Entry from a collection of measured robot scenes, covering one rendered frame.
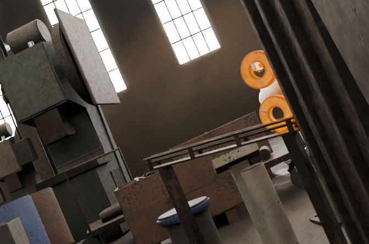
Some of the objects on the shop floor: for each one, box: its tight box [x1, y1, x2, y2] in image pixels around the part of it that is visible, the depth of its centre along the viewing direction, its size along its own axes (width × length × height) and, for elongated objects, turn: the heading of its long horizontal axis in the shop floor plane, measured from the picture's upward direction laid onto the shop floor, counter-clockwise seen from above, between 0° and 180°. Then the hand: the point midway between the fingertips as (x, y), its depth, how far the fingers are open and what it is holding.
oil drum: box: [29, 187, 75, 244], centre depth 520 cm, size 59×59×89 cm
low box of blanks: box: [114, 145, 244, 244], centre depth 466 cm, size 93×73×66 cm
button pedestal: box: [211, 143, 272, 244], centre depth 272 cm, size 16×24×62 cm, turn 9°
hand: (257, 66), depth 222 cm, fingers closed
